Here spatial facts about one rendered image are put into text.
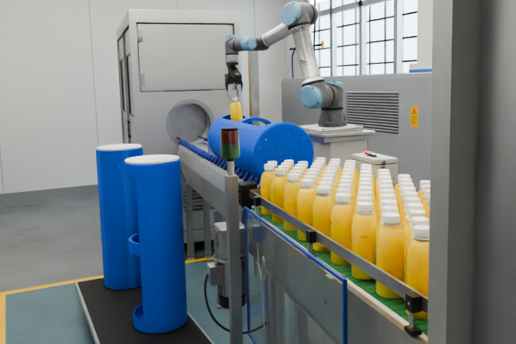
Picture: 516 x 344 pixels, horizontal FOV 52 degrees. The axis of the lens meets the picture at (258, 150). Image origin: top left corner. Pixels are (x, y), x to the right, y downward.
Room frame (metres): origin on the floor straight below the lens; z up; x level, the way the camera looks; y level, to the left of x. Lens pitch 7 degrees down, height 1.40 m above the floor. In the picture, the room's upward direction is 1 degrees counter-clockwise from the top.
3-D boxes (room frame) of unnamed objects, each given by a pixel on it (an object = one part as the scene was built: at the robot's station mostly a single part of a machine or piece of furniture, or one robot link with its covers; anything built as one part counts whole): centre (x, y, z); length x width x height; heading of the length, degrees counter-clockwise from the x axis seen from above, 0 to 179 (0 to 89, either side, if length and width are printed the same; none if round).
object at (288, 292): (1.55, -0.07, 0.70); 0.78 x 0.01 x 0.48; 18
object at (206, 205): (4.19, 0.43, 0.31); 0.06 x 0.06 x 0.63; 18
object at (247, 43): (2.97, 0.05, 1.62); 0.11 x 0.11 x 0.08; 48
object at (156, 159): (2.70, 0.55, 1.03); 0.28 x 0.28 x 0.01
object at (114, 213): (3.30, 0.87, 0.59); 0.28 x 0.28 x 0.88
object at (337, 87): (2.74, -0.39, 1.34); 0.13 x 0.12 x 0.14; 138
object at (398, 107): (4.61, -0.94, 0.72); 2.15 x 0.54 x 1.45; 25
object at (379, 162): (2.13, -0.47, 1.05); 0.20 x 0.10 x 0.10; 18
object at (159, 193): (2.70, 0.55, 0.59); 0.28 x 0.28 x 0.88
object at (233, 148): (1.76, 0.09, 1.18); 0.06 x 0.06 x 0.05
